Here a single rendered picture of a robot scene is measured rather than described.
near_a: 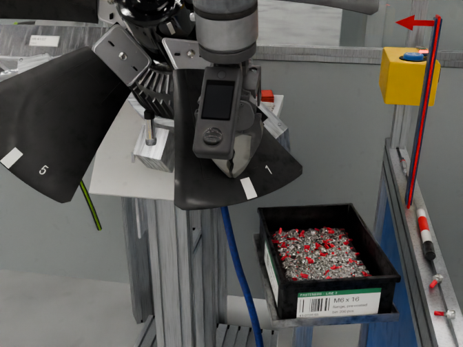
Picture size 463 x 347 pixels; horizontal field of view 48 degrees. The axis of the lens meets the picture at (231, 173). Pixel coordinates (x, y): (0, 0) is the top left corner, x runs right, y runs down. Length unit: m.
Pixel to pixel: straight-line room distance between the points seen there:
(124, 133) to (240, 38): 0.52
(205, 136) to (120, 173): 0.47
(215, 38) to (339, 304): 0.40
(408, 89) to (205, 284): 0.78
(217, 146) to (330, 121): 1.07
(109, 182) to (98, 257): 1.06
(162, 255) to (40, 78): 0.52
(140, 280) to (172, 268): 0.69
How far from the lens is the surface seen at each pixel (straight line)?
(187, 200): 0.73
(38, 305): 2.20
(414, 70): 1.12
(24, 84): 0.88
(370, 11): 0.82
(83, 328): 2.04
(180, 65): 0.83
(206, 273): 1.49
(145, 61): 0.91
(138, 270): 1.88
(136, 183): 1.04
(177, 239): 1.18
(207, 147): 0.61
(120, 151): 1.07
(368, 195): 1.76
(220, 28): 0.60
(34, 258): 2.25
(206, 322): 1.60
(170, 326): 1.33
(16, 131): 0.88
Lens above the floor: 1.30
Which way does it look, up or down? 25 degrees down
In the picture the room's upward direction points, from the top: straight up
